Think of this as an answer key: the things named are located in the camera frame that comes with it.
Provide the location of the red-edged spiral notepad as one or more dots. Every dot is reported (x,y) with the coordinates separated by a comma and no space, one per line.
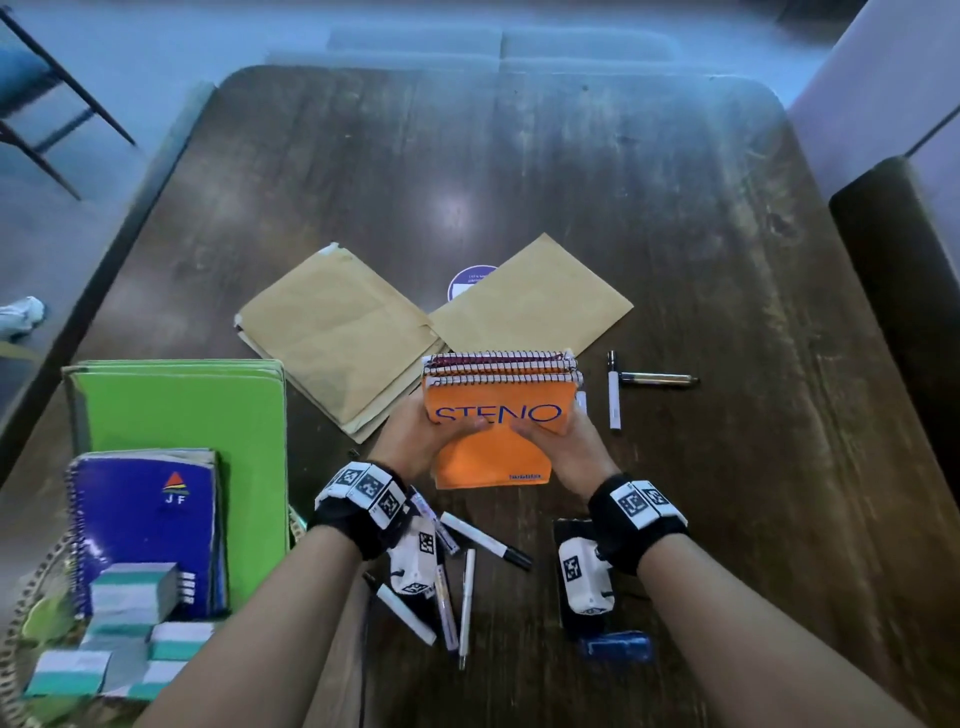
(499,361)

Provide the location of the stack of brown envelopes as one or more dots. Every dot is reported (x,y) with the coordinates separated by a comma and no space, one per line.
(337,337)

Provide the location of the teal and white notepad block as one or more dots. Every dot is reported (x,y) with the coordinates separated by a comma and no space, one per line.
(182,639)
(135,592)
(159,681)
(67,673)

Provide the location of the dark metal frame chair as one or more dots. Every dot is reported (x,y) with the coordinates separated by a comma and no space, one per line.
(45,82)

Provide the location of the black wrist band with markers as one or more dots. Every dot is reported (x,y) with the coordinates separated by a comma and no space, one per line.
(360,502)
(637,517)

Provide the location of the grey seat cushions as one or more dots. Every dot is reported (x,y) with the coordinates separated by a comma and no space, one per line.
(495,49)

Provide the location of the person's left thumb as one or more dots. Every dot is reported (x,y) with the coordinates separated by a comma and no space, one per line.
(465,427)

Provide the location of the person's right hand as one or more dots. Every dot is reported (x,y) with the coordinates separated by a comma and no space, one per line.
(577,457)

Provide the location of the white pen with black clip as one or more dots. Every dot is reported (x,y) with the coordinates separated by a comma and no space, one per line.
(614,397)

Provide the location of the dark pen with gold band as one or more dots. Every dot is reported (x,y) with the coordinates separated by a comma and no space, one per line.
(660,379)

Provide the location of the person's right forearm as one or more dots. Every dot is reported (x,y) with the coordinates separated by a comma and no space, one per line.
(750,645)

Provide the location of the person's left hand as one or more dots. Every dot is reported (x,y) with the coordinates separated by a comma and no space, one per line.
(405,442)

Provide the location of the person's right thumb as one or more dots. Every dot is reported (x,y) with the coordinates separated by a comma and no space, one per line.
(532,430)

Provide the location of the stack of green folders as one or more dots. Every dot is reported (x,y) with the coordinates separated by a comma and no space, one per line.
(247,450)

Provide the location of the round purple sticker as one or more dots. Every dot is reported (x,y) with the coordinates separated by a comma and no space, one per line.
(466,281)

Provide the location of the white pen with purple print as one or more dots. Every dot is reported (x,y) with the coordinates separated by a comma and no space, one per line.
(442,531)

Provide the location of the single brown envelope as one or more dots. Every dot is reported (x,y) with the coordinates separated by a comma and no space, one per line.
(536,300)

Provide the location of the slim white pen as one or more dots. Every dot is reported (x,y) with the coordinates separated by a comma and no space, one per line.
(466,607)

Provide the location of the dark wooden bench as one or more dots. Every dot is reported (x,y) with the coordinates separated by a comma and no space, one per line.
(105,277)

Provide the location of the short white pen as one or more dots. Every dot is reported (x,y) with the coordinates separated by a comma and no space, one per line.
(581,403)

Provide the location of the grey pen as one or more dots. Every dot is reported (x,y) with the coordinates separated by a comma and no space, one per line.
(447,611)

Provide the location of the dark wooden chair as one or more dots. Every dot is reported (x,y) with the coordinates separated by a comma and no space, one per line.
(900,300)

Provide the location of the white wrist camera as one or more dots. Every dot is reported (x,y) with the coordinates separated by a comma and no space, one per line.
(414,559)
(585,574)

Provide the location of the white marker with black tip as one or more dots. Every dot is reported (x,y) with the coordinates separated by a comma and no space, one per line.
(405,613)

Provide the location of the orange spiral notepad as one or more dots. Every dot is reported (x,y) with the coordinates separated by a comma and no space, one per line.
(495,461)

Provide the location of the blue spiral notebook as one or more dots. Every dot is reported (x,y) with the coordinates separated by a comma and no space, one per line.
(135,510)

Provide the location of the blue stapler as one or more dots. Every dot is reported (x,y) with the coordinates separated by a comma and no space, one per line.
(616,647)

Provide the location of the white marker with black cap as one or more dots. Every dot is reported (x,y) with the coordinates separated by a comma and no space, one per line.
(484,538)

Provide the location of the person's left forearm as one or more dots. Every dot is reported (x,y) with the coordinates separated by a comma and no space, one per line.
(262,637)

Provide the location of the wicker basket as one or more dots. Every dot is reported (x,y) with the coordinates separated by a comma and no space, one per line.
(22,645)

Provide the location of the lilac upholstered bench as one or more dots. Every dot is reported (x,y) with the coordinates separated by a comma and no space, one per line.
(870,90)

